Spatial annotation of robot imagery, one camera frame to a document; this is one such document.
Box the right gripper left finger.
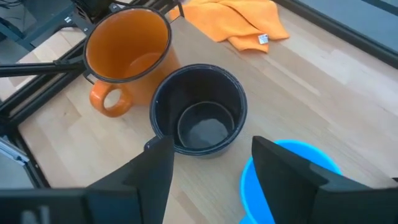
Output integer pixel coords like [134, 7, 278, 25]
[85, 135, 175, 224]

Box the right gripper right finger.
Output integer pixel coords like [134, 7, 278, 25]
[251, 135, 374, 224]

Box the blue enamel mug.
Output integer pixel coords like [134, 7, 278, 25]
[238, 139, 343, 224]

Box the orange enamel mug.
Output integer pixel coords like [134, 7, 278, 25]
[83, 6, 182, 119]

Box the black enamel mug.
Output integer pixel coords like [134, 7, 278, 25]
[144, 63, 249, 159]

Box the orange cloth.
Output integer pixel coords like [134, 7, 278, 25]
[169, 0, 290, 54]

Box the black aluminium table frame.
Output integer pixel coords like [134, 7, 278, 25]
[0, 0, 398, 190]

